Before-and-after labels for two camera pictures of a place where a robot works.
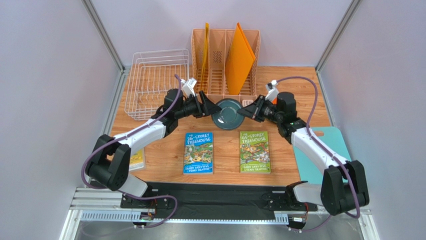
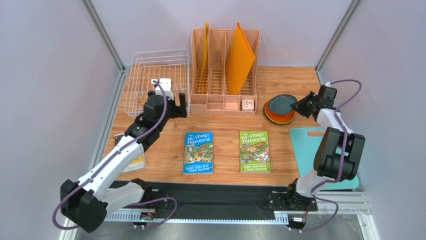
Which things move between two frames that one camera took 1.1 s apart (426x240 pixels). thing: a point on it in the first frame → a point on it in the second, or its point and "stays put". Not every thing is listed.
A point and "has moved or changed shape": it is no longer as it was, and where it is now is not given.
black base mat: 215,200 stays put
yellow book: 137,159 stays put
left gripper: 208,108 → 179,111
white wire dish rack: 152,73 stays put
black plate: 228,118 has moved or changed shape
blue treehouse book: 198,153 stays put
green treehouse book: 254,152 stays put
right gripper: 260,109 → 307,105
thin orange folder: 206,41 stays put
